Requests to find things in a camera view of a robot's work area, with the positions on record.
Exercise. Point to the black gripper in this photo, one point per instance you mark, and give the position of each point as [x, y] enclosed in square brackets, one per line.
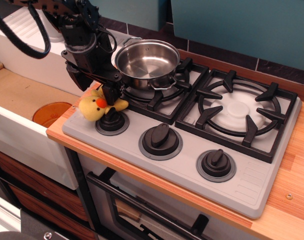
[88, 58]

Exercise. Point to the yellow stuffed duck toy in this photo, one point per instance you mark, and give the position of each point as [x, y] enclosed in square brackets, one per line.
[95, 106]

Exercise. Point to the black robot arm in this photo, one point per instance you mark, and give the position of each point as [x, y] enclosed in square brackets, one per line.
[65, 14]

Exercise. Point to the black left stove knob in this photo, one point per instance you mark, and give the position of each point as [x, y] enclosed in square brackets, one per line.
[113, 123]

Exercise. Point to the black stove knob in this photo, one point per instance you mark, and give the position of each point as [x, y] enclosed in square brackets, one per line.
[216, 166]
[160, 143]
[113, 123]

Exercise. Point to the stainless steel pot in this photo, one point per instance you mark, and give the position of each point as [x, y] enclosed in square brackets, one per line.
[147, 64]

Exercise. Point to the orange plastic sink drain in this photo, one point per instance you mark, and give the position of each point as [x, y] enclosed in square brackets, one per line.
[49, 113]

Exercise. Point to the grey toy faucet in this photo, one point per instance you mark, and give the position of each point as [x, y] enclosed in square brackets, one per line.
[54, 35]

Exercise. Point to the white toy sink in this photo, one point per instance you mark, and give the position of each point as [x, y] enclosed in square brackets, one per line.
[26, 84]

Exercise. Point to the black left burner grate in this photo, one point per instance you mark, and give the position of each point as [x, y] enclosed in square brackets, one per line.
[153, 106]

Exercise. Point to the black burner grate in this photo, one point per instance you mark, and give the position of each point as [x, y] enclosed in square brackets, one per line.
[268, 143]
[153, 106]

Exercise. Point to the black middle stove knob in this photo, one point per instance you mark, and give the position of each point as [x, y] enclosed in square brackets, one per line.
[160, 143]

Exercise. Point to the grey oven door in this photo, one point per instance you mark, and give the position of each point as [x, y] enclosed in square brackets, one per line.
[136, 211]

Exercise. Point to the wooden drawer fronts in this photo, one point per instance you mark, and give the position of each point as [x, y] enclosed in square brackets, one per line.
[44, 198]

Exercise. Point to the grey toy stovetop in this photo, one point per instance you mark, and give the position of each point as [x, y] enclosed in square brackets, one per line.
[246, 193]

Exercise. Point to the white right burner cap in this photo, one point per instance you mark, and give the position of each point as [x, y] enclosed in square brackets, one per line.
[236, 107]

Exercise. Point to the black right stove knob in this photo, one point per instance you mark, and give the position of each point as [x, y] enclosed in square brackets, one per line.
[216, 166]

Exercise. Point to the black right burner grate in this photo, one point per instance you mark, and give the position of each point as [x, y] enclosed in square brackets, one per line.
[268, 143]

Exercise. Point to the black oven door handle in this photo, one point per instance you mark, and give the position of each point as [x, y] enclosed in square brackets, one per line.
[103, 182]

